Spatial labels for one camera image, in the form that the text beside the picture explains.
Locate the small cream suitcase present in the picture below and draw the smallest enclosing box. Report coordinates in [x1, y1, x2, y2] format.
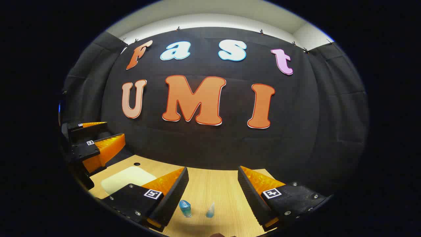
[100, 166, 158, 195]

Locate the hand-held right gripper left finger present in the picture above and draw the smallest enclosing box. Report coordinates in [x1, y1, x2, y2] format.
[100, 167, 190, 233]

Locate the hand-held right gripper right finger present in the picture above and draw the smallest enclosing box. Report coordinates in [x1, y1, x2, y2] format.
[237, 166, 330, 232]

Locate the blue cap skincare bottle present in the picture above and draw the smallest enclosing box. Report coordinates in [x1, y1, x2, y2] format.
[179, 200, 192, 218]

